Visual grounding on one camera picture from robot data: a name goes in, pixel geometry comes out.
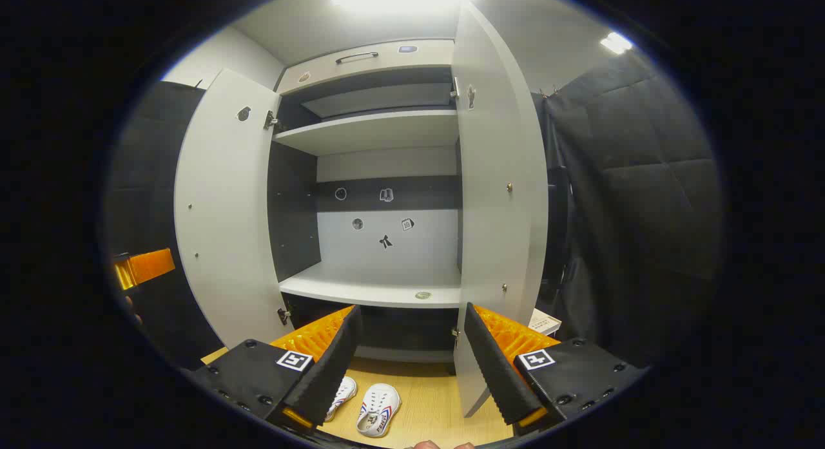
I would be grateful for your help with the grey white shoe cabinet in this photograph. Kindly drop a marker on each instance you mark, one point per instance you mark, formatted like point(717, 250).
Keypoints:
point(387, 130)

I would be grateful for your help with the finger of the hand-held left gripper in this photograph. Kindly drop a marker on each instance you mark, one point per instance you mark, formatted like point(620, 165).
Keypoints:
point(148, 266)

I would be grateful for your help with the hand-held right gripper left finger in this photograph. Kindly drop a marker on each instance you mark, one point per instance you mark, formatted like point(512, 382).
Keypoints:
point(335, 359)

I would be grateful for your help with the white book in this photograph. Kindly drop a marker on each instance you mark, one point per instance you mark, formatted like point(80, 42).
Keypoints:
point(544, 321)

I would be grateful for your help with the white shoe cabinet door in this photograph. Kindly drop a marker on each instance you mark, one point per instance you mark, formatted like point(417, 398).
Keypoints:
point(496, 210)
point(225, 210)

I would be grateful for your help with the grey cabinet drawer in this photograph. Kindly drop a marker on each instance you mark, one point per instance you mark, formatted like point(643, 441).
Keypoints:
point(419, 57)

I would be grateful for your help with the black backdrop cloth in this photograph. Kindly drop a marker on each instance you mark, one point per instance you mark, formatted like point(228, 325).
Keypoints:
point(644, 178)

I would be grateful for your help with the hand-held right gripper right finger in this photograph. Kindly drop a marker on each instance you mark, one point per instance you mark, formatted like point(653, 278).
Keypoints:
point(493, 359)

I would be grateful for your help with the white striped canvas shoe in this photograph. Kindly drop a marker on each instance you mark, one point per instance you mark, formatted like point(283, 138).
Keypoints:
point(379, 407)
point(345, 392)

